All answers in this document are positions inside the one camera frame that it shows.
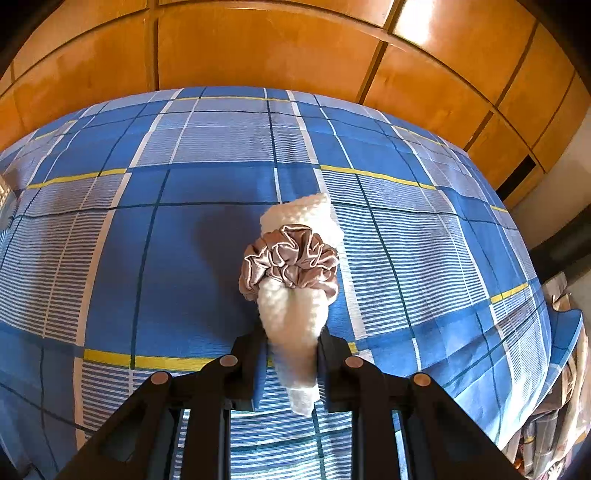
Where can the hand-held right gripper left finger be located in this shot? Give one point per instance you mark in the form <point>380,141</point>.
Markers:
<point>251,369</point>

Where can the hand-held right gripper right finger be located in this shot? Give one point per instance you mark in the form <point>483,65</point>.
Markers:
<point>330,374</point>

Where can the cream crocheted cloth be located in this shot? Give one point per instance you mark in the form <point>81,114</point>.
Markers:
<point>295,323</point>

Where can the brown satin scrunchie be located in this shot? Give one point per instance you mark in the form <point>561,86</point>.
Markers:
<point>291,263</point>

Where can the blue plaid bed sheet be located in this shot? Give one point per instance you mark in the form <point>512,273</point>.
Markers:
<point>184,254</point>

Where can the pile of household clutter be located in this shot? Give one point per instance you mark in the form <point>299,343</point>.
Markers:
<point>563,392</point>

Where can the dark chair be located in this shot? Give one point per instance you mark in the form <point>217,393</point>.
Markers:
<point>568,240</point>

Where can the wooden wardrobe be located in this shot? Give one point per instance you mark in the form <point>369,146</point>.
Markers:
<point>277,46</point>

